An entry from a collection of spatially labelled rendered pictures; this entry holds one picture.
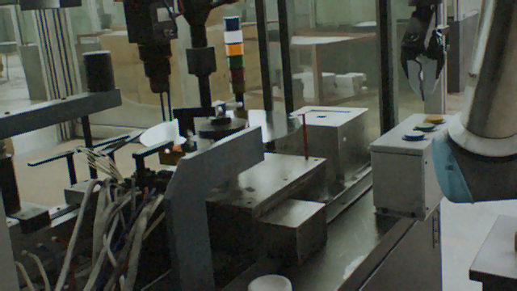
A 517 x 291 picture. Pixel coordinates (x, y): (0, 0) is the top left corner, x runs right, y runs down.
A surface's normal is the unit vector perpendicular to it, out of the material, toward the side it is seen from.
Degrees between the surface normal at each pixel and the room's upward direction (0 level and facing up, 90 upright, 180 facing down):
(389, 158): 90
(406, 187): 90
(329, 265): 0
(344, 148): 90
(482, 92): 107
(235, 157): 90
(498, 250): 0
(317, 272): 0
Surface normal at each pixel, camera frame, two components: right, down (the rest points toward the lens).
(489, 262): -0.08, -0.97
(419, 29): -0.35, -0.69
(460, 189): -0.01, 0.50
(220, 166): 0.84, 0.05
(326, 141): -0.54, 0.24
